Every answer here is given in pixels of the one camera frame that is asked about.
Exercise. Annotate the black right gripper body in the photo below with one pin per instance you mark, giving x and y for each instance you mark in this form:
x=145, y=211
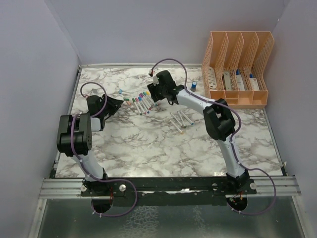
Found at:
x=157, y=92

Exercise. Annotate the peach capped marker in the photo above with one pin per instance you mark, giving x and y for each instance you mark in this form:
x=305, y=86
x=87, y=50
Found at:
x=178, y=129

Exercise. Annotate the peach plastic desk organizer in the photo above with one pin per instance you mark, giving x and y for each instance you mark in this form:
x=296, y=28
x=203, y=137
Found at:
x=233, y=67

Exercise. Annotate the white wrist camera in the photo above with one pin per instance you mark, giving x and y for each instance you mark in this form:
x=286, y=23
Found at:
x=154, y=77
x=93, y=92

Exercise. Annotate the white blue box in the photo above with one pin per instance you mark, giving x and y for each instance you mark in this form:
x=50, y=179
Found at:
x=239, y=81

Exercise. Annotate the purple capped marker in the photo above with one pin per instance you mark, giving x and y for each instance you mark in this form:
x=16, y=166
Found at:
x=145, y=101

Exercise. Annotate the white printed card package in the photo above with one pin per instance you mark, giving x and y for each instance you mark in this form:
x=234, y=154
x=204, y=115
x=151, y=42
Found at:
x=212, y=78

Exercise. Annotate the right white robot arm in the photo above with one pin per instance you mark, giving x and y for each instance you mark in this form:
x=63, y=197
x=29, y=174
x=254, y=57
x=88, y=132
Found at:
x=219, y=122

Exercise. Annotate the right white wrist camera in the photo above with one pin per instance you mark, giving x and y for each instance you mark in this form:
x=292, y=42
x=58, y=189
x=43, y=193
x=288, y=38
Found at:
x=154, y=77

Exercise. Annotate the teal capped marker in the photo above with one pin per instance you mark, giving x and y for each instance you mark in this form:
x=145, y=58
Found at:
x=150, y=100

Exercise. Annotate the aluminium frame rail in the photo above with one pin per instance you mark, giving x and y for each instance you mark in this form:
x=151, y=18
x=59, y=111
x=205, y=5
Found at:
x=259, y=186

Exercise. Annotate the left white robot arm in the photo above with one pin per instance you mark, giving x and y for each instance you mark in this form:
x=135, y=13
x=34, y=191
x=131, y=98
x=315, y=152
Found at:
x=74, y=136

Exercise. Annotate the white red box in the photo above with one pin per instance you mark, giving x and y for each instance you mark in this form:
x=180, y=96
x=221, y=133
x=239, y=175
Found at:
x=254, y=83

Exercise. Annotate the light blue capped marker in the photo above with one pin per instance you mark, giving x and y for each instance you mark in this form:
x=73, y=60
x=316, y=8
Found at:
x=190, y=122

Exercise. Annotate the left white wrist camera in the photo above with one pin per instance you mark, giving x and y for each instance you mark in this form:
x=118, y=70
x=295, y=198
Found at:
x=93, y=92

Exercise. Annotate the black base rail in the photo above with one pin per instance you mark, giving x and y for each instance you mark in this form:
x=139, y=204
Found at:
x=160, y=199

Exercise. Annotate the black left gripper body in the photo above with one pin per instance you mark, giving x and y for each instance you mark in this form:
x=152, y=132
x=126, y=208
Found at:
x=111, y=107

